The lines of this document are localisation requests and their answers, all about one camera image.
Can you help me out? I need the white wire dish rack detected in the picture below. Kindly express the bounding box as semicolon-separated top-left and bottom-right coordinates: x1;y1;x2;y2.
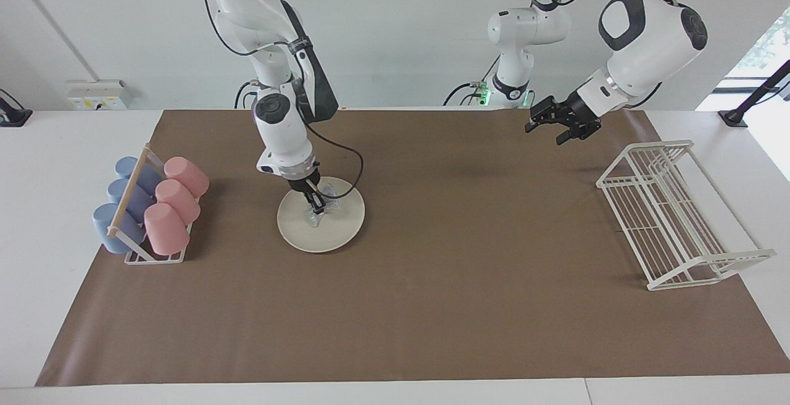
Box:
596;140;777;291

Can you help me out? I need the white wall socket box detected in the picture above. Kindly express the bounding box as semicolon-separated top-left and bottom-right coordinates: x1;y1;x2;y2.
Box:
67;80;128;111

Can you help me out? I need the black base cable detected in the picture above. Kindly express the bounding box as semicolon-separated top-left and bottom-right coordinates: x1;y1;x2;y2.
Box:
234;81;260;109
443;54;501;107

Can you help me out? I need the brown table mat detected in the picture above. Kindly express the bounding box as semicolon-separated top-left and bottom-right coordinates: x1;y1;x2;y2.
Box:
35;109;790;387

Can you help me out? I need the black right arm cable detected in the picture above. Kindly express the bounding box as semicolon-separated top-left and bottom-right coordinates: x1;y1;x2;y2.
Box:
306;122;365;200

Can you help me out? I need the pink plastic cup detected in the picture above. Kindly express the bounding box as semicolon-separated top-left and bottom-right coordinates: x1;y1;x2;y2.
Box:
155;179;201;225
144;202;191;256
164;156;210;199

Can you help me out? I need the black left base cable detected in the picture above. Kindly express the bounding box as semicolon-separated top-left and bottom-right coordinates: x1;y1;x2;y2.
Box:
443;54;501;107

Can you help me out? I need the cream round plate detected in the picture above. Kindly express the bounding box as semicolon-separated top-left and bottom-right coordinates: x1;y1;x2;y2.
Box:
277;176;366;254

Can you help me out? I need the blue plastic cup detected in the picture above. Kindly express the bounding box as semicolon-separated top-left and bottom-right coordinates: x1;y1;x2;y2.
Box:
93;202;146;254
115;156;162;196
107;178;155;223

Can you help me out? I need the black stand with pole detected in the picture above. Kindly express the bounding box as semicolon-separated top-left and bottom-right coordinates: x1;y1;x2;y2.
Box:
718;59;790;128

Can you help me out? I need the black right base cable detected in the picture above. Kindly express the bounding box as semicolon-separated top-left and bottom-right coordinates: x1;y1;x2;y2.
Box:
234;81;260;109

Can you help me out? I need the black clamp mount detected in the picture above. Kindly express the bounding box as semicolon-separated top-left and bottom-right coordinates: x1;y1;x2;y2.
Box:
0;88;33;128

